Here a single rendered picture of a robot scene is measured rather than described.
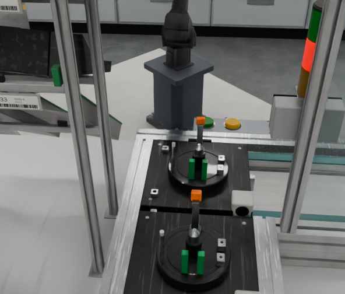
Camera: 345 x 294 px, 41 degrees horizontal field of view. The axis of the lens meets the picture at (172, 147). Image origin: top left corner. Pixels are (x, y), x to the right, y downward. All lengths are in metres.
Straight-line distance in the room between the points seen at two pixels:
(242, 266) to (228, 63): 2.92
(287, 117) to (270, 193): 0.33
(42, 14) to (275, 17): 1.99
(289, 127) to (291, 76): 2.78
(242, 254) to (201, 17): 3.29
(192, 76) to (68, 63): 0.63
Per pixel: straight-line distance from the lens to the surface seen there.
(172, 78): 1.26
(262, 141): 1.21
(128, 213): 1.01
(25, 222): 1.17
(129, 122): 1.45
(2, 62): 0.82
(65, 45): 0.70
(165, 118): 1.37
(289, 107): 0.83
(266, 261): 0.94
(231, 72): 3.58
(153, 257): 0.90
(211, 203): 1.00
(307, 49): 0.78
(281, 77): 3.59
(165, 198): 1.01
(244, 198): 0.99
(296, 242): 1.01
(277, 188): 1.15
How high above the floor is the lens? 1.67
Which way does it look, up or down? 37 degrees down
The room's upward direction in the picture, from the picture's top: straight up
